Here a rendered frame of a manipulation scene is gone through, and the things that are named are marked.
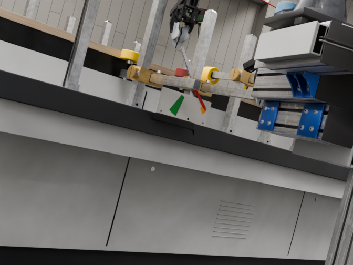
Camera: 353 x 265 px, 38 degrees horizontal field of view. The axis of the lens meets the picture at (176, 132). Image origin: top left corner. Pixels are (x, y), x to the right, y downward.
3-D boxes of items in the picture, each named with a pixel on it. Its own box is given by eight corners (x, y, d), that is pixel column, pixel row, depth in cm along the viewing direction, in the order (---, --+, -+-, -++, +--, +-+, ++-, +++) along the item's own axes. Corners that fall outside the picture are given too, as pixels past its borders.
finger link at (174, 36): (172, 46, 180) (178, 20, 179) (166, 46, 186) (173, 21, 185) (179, 48, 181) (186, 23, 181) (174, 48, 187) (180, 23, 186)
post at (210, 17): (187, 131, 198) (218, 11, 198) (180, 129, 196) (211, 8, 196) (181, 129, 201) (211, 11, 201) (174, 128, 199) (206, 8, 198)
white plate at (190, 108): (205, 126, 203) (211, 102, 203) (156, 112, 186) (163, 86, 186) (205, 126, 203) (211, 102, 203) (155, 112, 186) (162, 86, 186)
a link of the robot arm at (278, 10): (302, 2, 171) (277, -3, 172) (294, 34, 171) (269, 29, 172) (300, 9, 179) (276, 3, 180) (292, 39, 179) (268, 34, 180)
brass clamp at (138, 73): (163, 88, 186) (166, 75, 186) (134, 79, 177) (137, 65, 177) (153, 87, 190) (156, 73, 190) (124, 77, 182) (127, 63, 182)
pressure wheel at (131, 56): (136, 83, 200) (143, 54, 200) (133, 81, 192) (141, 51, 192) (116, 78, 200) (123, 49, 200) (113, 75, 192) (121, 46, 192)
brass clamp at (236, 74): (258, 88, 218) (261, 77, 218) (237, 80, 209) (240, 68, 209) (247, 87, 223) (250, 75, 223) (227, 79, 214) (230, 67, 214)
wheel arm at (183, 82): (198, 93, 166) (202, 80, 166) (191, 90, 164) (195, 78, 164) (125, 80, 199) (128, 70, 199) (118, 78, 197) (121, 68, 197)
